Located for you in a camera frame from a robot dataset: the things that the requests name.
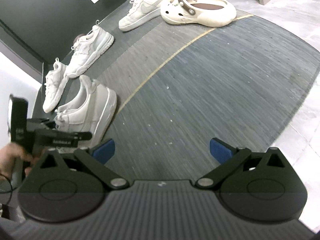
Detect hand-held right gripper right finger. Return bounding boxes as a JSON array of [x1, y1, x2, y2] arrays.
[[195, 137, 288, 189]]

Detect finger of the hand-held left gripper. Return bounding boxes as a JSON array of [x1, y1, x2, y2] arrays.
[[74, 131, 92, 142]]

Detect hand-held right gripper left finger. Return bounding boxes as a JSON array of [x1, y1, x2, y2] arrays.
[[37, 139, 129, 189]]

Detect white sneaker grey panels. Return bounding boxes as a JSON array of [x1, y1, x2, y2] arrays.
[[118, 0, 177, 32], [54, 74, 118, 153]]

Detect chunky white sneaker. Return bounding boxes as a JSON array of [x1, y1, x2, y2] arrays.
[[64, 25, 115, 78], [42, 58, 69, 113]]

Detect person's left hand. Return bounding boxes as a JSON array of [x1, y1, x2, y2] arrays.
[[0, 142, 34, 178]]

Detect green grey doormat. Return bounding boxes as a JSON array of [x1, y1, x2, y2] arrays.
[[32, 0, 320, 180]]

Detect black entrance door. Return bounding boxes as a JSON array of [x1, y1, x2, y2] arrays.
[[0, 0, 142, 65]]

